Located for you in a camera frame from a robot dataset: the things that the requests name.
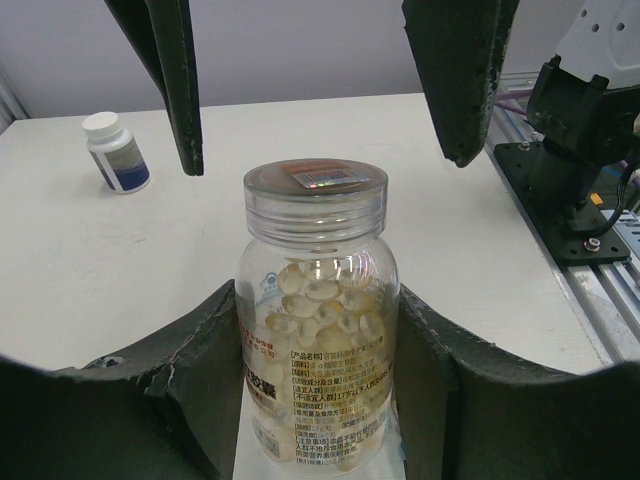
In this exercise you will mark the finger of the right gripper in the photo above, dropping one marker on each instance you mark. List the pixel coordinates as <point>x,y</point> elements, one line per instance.
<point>160,32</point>
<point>459,49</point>

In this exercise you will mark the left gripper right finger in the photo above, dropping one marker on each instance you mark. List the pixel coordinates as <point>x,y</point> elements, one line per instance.
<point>471,410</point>

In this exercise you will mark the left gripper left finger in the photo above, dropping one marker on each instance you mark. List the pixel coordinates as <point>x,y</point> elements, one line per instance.
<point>165,407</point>

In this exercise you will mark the clear bottle yellow capsules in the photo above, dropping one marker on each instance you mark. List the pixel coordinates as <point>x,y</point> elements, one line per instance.
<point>318,334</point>

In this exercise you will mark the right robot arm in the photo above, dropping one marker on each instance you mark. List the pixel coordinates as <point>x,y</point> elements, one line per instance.
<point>602,41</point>

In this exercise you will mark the white pill bottle blue label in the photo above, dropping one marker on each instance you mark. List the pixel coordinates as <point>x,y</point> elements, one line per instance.
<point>115,152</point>

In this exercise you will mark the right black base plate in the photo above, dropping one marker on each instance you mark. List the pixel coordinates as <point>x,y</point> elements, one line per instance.
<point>553,187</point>

